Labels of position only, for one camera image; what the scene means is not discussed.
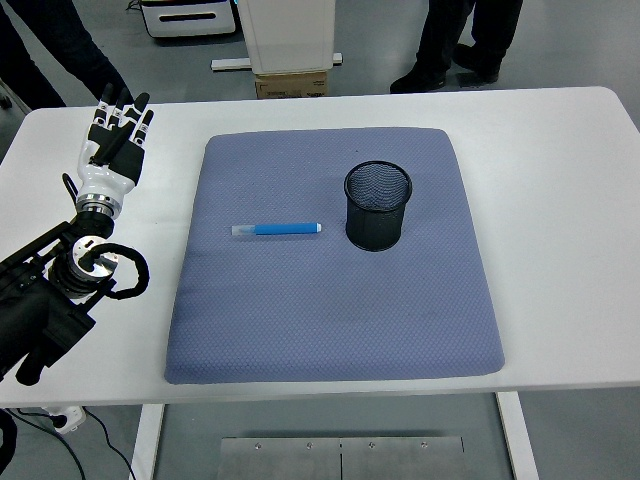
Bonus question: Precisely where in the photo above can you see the black corrugated cable loop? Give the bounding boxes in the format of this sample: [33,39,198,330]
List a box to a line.
[0,409,19,467]

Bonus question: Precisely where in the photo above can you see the grey frame with black caster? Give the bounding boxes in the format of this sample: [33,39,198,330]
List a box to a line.
[0,73,30,115]

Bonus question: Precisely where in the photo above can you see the blue textured mat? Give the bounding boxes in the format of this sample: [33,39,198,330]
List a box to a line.
[163,127,506,386]

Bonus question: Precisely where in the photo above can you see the person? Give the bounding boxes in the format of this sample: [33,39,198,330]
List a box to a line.
[0,0,139,110]
[389,0,525,95]

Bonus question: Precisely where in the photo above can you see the thin black floor cable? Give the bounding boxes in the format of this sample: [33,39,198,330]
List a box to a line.
[82,407,137,480]
[8,407,84,480]

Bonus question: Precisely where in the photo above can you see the white appliance with black slot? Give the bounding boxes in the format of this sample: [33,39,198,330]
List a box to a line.
[139,0,238,40]

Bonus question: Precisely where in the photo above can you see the white table leg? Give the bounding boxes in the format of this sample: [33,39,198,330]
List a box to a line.
[495,391,541,480]
[129,403,167,480]

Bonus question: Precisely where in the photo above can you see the black mesh pen holder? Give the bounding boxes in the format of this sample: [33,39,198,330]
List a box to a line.
[343,159,415,253]

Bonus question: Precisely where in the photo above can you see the white power strip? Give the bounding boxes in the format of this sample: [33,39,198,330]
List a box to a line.
[41,405,88,435]

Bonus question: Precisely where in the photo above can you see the blue marker with clear cap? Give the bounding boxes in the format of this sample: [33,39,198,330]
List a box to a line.
[230,221,324,239]

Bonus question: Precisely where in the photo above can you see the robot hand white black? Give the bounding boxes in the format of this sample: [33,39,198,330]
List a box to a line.
[74,82,155,202]

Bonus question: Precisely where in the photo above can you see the brown cardboard box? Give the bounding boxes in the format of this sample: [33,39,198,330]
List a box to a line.
[254,69,331,101]

